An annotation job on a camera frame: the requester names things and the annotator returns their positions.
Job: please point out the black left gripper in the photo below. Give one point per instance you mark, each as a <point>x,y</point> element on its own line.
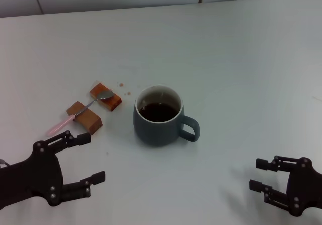
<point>35,177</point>

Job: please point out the grey ceramic cup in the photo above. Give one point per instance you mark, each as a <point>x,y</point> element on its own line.
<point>153,134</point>

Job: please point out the dark coffee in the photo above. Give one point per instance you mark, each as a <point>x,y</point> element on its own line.
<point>158,113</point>

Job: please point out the orange wet wooden block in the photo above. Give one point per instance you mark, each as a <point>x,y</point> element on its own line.
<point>113,103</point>

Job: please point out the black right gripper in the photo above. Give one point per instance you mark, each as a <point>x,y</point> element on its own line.
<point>305,187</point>

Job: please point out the brown wooden block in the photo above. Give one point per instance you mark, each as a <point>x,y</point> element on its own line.
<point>88,121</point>

